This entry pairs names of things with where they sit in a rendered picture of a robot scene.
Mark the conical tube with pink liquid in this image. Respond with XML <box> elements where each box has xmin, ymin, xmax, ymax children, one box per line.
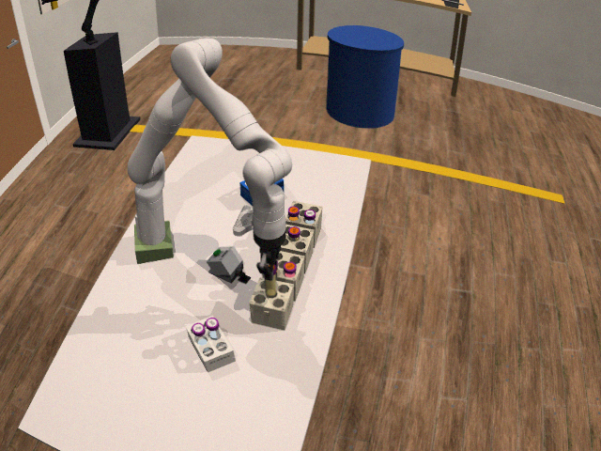
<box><xmin>284</xmin><ymin>261</ymin><xmax>297</xmax><ymax>278</ymax></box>

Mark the blue tube rack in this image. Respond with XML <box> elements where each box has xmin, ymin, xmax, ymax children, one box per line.
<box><xmin>239</xmin><ymin>179</ymin><xmax>285</xmax><ymax>205</ymax></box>

